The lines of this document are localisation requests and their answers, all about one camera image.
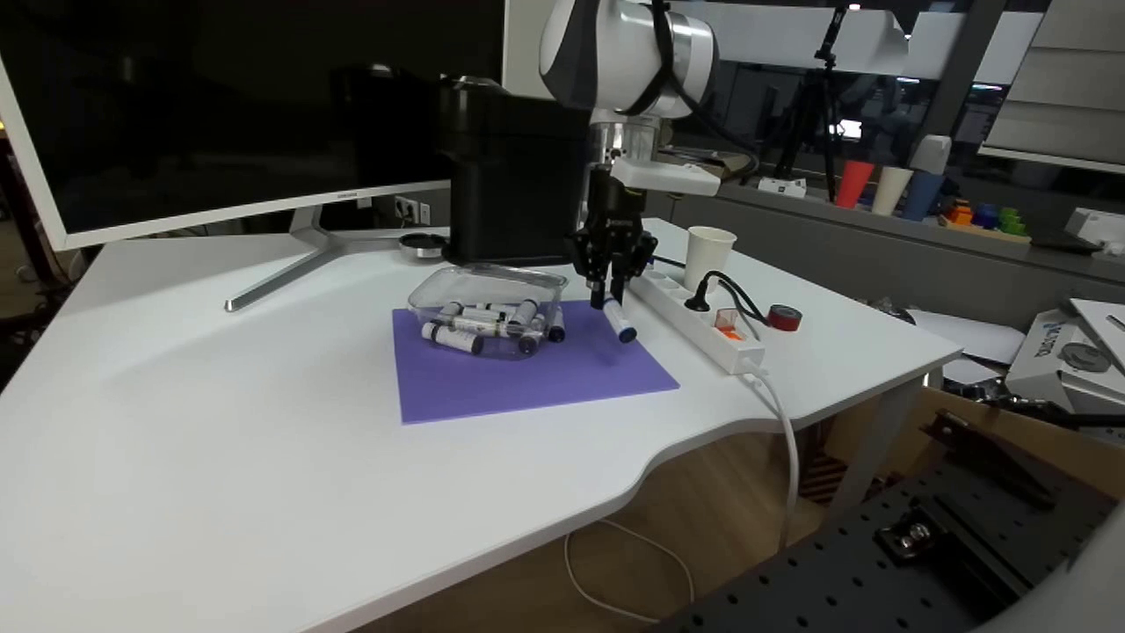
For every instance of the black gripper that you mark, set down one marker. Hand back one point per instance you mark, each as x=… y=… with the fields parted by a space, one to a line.
x=608 y=237

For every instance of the small white bottle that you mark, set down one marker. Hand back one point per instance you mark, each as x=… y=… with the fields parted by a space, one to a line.
x=620 y=324
x=489 y=327
x=456 y=339
x=520 y=312
x=555 y=322

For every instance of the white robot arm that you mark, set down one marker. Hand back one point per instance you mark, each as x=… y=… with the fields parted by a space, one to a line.
x=629 y=67

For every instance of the clear plastic storage box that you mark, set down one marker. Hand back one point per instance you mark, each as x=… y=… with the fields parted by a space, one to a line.
x=484 y=289

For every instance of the purple paper mat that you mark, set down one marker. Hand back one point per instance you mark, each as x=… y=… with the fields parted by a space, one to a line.
x=588 y=363

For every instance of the white paper cup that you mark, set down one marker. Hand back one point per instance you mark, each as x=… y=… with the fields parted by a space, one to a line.
x=708 y=252

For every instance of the black coffee machine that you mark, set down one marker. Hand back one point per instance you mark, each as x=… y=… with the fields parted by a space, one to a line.
x=519 y=173

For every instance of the white power strip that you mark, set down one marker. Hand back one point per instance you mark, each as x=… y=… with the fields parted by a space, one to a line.
x=716 y=331

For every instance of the red black tape roll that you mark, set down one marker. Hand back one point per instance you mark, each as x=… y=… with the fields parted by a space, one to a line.
x=786 y=316

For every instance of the red plastic cup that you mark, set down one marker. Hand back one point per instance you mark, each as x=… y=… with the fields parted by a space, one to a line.
x=851 y=185

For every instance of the white plastic cup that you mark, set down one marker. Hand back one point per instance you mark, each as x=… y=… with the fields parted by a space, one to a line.
x=889 y=186

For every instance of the blue plastic cup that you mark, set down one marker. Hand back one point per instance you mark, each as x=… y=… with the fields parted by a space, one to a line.
x=923 y=194

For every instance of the black perforated board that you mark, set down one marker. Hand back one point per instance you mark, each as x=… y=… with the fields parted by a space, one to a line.
x=935 y=553

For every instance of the white framed monitor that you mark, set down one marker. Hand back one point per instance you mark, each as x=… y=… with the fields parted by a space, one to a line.
x=146 y=116

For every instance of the black plug with cable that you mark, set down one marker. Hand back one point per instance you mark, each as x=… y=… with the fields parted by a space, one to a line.
x=731 y=289

